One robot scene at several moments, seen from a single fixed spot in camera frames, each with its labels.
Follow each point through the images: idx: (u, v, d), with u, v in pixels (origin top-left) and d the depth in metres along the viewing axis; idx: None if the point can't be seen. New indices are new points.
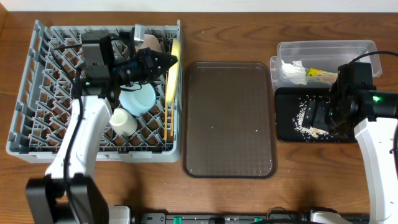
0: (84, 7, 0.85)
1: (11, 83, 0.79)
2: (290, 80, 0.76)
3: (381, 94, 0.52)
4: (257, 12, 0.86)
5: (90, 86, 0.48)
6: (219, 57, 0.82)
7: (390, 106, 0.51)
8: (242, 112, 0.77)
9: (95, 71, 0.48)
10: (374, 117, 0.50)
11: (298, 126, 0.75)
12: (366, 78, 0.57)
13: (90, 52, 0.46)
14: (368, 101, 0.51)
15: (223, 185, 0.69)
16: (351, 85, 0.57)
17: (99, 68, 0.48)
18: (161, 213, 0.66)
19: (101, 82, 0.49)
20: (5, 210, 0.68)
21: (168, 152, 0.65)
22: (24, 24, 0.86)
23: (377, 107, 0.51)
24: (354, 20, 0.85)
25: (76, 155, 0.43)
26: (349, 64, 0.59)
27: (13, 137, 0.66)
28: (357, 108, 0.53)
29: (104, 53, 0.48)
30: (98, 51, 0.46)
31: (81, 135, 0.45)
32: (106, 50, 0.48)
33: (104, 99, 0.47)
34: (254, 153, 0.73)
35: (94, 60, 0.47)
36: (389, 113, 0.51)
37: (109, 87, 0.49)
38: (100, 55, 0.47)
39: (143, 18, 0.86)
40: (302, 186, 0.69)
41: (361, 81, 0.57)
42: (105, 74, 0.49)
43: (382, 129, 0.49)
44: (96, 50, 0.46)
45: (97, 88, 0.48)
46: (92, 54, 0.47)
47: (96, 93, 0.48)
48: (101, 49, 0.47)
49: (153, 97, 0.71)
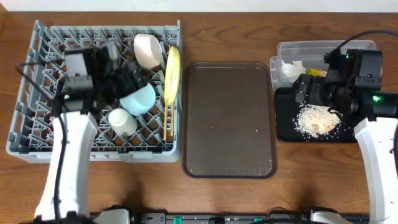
0: (85, 7, 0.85)
1: (11, 83, 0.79)
2: (290, 80, 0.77)
3: (381, 94, 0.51)
4: (257, 12, 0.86)
5: (70, 101, 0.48)
6: (219, 58, 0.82)
7: (391, 105, 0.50)
8: (240, 111, 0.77)
9: (76, 83, 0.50)
10: (374, 117, 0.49)
11: (298, 126, 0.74)
12: (373, 70, 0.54)
13: (74, 62, 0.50)
14: (368, 100, 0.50)
15: (223, 185, 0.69)
16: (357, 77, 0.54)
17: (81, 79, 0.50)
18: (161, 213, 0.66)
19: (80, 95, 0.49)
20: (4, 211, 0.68)
21: (168, 152, 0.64)
22: (24, 24, 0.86)
23: (377, 107, 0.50)
24: (354, 20, 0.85)
25: (64, 185, 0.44)
26: (358, 51, 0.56)
27: (12, 137, 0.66)
28: (357, 107, 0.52)
29: (88, 64, 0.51)
30: (81, 61, 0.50)
31: (66, 163, 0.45)
32: (89, 61, 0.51)
33: (86, 114, 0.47)
34: (254, 153, 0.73)
35: (77, 70, 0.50)
36: (389, 112, 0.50)
37: (91, 98, 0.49)
38: (83, 65, 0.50)
39: (143, 18, 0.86)
40: (302, 186, 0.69)
41: (368, 73, 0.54)
42: (87, 84, 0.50)
43: (384, 129, 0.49)
44: (78, 59, 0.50)
45: (78, 102, 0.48)
46: (74, 63, 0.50)
47: (76, 107, 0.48)
48: (84, 58, 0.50)
49: (153, 97, 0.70)
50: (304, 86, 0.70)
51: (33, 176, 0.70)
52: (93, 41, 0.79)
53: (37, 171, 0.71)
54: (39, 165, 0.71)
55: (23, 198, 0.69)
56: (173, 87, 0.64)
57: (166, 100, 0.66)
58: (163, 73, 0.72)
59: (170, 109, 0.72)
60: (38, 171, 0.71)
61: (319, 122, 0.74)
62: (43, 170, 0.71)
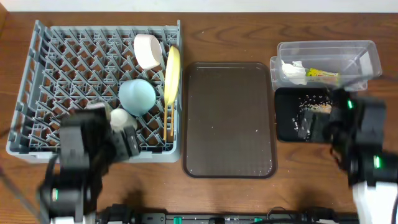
0: (85, 7, 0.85)
1: (11, 83, 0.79)
2: (290, 80, 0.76)
3: (383, 157, 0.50)
4: (257, 12, 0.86)
5: (61, 188, 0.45)
6: (218, 58, 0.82)
7: (392, 168, 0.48)
8: (240, 111, 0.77)
9: (73, 160, 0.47)
10: (372, 183, 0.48)
11: (298, 126, 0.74)
12: (376, 123, 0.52)
13: (69, 136, 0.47)
14: (368, 164, 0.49)
15: (223, 185, 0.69)
16: (358, 132, 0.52)
17: (76, 157, 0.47)
18: (161, 213, 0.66)
19: (72, 178, 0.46)
20: (4, 210, 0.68)
21: (168, 152, 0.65)
22: (24, 24, 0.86)
23: (378, 171, 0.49)
24: (354, 20, 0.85)
25: None
26: (360, 101, 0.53)
27: (13, 137, 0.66)
28: (357, 169, 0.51)
29: (84, 137, 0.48)
30: (78, 135, 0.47)
31: None
32: (88, 134, 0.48)
33: (81, 210, 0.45)
34: (254, 152, 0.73)
35: (73, 147, 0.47)
36: (390, 176, 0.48)
37: (85, 180, 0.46)
38: (79, 141, 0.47)
39: (143, 19, 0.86)
40: (302, 186, 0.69)
41: (370, 127, 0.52)
42: (82, 164, 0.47)
43: (381, 203, 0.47)
44: (75, 135, 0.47)
45: (68, 190, 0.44)
46: (70, 139, 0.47)
47: (67, 195, 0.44)
48: (81, 134, 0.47)
49: (153, 97, 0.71)
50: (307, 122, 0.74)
51: (33, 176, 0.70)
52: (93, 41, 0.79)
53: (37, 171, 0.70)
54: (39, 165, 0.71)
55: (23, 198, 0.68)
56: (173, 87, 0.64)
57: (166, 101, 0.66)
58: (162, 73, 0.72)
59: (170, 108, 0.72)
60: (37, 171, 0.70)
61: None
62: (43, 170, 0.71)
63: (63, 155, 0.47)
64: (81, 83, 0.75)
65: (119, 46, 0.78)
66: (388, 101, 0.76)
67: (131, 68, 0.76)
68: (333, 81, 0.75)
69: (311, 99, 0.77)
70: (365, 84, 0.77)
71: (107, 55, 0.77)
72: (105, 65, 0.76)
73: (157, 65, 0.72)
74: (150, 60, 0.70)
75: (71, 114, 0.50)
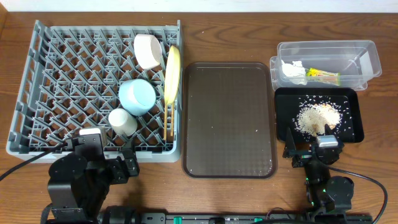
0: (85, 6, 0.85)
1: (11, 83, 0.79)
2: (290, 80, 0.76)
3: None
4: (256, 12, 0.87)
5: None
6: (218, 57, 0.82)
7: None
8: (240, 111, 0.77)
9: (66, 214, 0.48)
10: None
11: (298, 126, 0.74)
12: (341, 210, 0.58)
13: (58, 194, 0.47)
14: None
15: (223, 185, 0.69)
16: (324, 213, 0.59)
17: (70, 211, 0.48)
18: (161, 213, 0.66)
19: None
20: (4, 210, 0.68)
21: (168, 152, 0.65)
22: (24, 24, 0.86)
23: None
24: (354, 20, 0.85)
25: None
26: (331, 198, 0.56)
27: (13, 137, 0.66)
28: None
29: (77, 191, 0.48)
30: (69, 193, 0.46)
31: None
32: (78, 187, 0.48)
33: None
34: (254, 152, 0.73)
35: (63, 203, 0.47)
36: None
37: None
38: (71, 198, 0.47)
39: (143, 18, 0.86)
40: (302, 186, 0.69)
41: (335, 212, 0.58)
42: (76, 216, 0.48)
43: None
44: (66, 191, 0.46)
45: None
46: (61, 195, 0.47)
47: None
48: (72, 191, 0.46)
49: (153, 97, 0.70)
50: (311, 141, 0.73)
51: (33, 175, 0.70)
52: (93, 41, 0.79)
53: (36, 171, 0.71)
54: (39, 165, 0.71)
55: (23, 198, 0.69)
56: (173, 88, 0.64)
57: (166, 101, 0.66)
58: (162, 73, 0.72)
59: (170, 109, 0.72)
60: (37, 171, 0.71)
61: (319, 122, 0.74)
62: (43, 170, 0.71)
63: (54, 209, 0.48)
64: (81, 83, 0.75)
65: (119, 46, 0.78)
66: (389, 101, 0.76)
67: (131, 68, 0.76)
68: (333, 81, 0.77)
69: (311, 99, 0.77)
70: (365, 84, 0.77)
71: (107, 55, 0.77)
72: (105, 65, 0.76)
73: (157, 65, 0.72)
74: (150, 60, 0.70)
75: (55, 164, 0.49)
